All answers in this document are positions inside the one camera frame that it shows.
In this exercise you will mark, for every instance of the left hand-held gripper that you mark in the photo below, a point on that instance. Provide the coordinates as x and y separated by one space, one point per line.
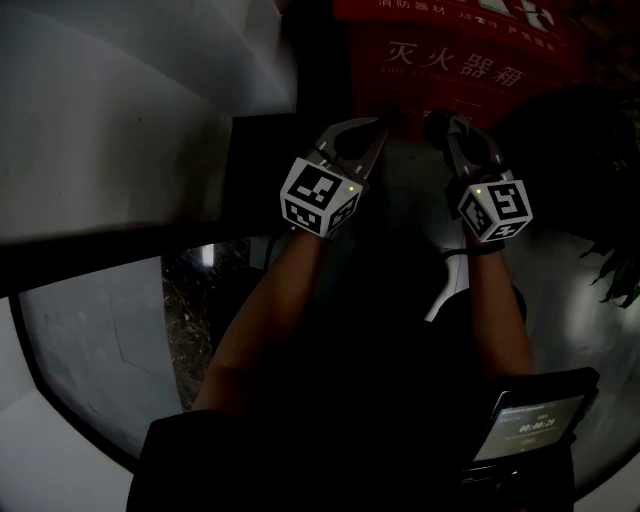
320 200

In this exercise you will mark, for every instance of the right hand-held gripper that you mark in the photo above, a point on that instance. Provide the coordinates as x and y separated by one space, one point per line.
500 210

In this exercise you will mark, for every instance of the red fire extinguisher box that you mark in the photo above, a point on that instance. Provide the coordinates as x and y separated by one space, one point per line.
450 65

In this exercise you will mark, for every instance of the person's left forearm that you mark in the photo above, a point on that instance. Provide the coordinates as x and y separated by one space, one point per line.
260 325

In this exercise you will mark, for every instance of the person's right forearm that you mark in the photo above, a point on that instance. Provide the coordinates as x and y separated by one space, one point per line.
500 315

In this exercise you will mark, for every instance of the green leafy plant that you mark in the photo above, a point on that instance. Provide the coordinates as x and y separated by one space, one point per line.
620 270

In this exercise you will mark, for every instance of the black baseboard strip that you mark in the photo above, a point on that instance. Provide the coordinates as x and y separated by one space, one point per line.
125 250

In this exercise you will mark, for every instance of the person's black clothing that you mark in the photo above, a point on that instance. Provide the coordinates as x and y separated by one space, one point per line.
350 425

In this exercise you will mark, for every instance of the black phone with screen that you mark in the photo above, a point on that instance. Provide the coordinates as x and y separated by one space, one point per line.
535 425

